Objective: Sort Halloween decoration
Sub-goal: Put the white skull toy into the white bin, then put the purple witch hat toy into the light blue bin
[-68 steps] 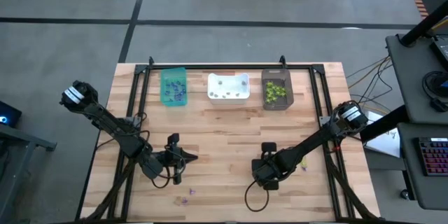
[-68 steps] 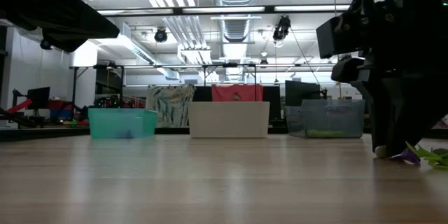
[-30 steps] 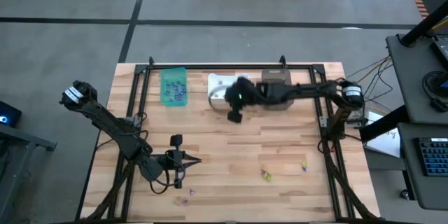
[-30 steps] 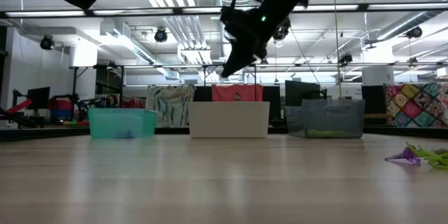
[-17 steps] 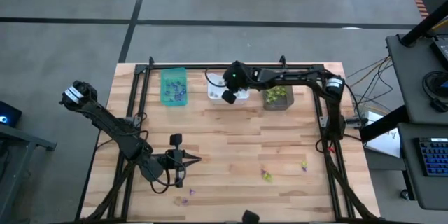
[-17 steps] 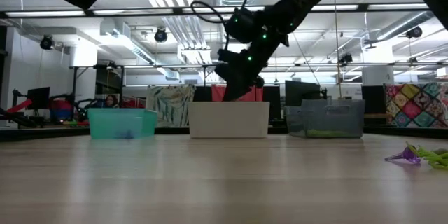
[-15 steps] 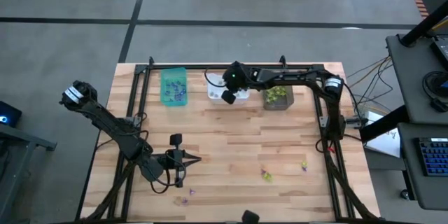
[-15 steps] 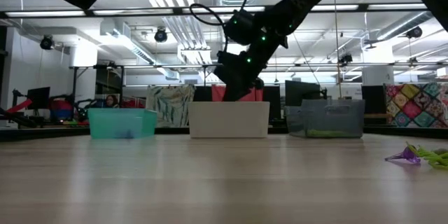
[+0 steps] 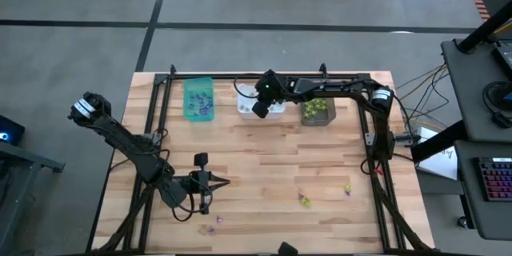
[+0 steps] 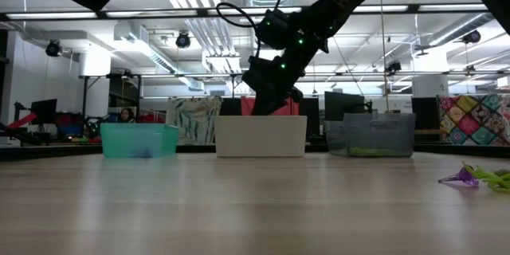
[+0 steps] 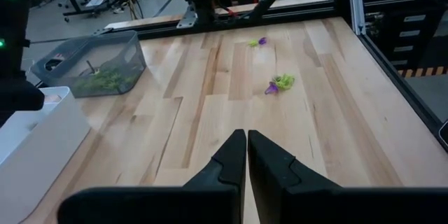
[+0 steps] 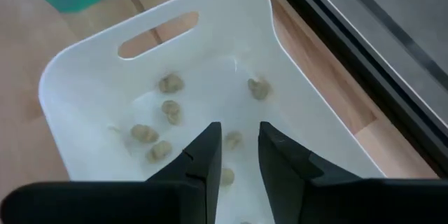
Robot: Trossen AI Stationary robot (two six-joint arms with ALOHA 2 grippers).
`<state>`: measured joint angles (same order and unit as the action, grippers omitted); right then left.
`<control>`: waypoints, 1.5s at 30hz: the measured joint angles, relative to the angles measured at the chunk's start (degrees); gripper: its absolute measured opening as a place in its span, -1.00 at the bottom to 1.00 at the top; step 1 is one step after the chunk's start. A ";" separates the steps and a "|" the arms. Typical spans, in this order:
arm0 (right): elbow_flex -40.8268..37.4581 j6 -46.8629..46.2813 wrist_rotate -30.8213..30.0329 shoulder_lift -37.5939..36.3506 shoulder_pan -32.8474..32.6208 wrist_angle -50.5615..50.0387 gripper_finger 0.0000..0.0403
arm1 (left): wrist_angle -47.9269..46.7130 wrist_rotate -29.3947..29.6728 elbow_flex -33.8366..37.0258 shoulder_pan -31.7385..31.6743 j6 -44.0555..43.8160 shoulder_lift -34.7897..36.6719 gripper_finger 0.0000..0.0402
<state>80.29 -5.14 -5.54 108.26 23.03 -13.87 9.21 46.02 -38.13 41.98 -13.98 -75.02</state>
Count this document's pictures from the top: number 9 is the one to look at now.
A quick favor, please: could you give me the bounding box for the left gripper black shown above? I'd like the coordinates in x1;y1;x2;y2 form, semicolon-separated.
182;152;231;215

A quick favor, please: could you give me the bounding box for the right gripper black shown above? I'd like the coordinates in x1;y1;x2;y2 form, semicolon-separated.
251;70;290;120

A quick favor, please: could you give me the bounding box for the white plastic bin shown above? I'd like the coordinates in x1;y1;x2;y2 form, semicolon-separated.
236;82;287;121

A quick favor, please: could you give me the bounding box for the green translucent plastic bin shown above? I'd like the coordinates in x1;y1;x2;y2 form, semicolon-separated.
182;77;216;122

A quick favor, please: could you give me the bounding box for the grey translucent plastic bin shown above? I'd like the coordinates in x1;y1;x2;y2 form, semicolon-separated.
298;78;338;127

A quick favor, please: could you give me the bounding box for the black rounded object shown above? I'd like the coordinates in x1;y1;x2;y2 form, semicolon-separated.
278;242;299;256

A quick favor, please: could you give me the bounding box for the grey metal table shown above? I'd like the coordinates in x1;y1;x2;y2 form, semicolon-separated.
0;142;66;255

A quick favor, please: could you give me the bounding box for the black diagonal beam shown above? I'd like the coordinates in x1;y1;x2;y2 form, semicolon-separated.
410;118;468;164

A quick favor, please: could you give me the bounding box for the white paper sheet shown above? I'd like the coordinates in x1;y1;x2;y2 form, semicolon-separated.
415;126;459;181

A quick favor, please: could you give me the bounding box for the black device with blue light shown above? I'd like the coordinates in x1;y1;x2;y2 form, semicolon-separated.
0;114;26;148

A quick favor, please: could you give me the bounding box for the grey side desk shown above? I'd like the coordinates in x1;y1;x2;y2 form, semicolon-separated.
453;139;512;242
440;38;512;143

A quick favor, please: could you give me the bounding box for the black round coiled device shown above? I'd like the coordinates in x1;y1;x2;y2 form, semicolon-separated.
482;80;512;114

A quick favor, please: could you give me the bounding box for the black diagonal pole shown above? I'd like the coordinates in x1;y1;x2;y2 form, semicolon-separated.
457;0;512;54

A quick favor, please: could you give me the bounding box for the black power adapter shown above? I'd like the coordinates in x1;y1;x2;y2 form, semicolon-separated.
490;111;512;130

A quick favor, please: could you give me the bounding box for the blue backlit keyboard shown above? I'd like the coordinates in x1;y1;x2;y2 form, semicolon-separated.
474;156;512;203

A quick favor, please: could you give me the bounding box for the dark laptop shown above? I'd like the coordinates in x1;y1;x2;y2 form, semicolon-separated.
490;39;512;82

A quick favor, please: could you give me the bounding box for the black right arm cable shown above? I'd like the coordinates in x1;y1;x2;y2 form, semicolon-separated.
233;72;263;100

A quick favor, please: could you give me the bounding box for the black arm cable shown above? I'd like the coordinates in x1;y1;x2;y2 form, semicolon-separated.
151;127;215;222
233;72;263;100

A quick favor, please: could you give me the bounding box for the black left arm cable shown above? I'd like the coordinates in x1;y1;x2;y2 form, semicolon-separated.
151;127;215;222

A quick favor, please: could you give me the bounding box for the black aluminium table frame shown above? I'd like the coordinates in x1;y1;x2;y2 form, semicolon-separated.
86;62;438;256

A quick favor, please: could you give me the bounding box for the yellow floor cable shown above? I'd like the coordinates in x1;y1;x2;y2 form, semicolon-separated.
395;66;447;103

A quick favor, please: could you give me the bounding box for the black floor cable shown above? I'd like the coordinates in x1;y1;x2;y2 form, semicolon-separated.
395;63;451;129

